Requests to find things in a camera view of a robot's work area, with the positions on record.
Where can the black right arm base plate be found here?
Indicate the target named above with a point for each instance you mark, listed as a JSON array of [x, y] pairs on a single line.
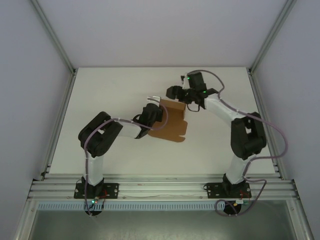
[[212, 190]]

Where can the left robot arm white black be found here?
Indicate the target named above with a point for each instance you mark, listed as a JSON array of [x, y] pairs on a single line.
[[96, 170]]

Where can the aluminium frame post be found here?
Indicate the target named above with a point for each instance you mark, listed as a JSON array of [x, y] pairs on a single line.
[[272, 35], [52, 35]]

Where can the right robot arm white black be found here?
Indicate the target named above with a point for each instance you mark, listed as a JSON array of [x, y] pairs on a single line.
[[236, 167]]

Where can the brown cardboard box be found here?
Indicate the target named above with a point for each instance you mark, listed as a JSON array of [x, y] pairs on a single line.
[[175, 125]]

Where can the grey metal sheet panel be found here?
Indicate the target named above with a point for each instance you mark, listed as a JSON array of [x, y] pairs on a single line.
[[160, 225]]

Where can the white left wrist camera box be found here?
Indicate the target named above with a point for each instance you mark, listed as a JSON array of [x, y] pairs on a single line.
[[155, 98]]

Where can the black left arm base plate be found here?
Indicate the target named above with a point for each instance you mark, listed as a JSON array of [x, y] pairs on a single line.
[[112, 190]]

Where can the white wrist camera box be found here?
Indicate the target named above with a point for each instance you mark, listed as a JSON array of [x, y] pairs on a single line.
[[155, 98], [184, 83]]

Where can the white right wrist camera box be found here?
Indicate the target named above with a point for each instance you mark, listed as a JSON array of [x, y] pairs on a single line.
[[184, 83]]

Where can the aluminium table side rail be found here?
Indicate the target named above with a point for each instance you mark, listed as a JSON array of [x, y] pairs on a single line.
[[257, 100], [65, 100]]

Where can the aluminium mounting rail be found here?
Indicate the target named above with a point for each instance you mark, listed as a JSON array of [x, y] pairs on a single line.
[[162, 186]]

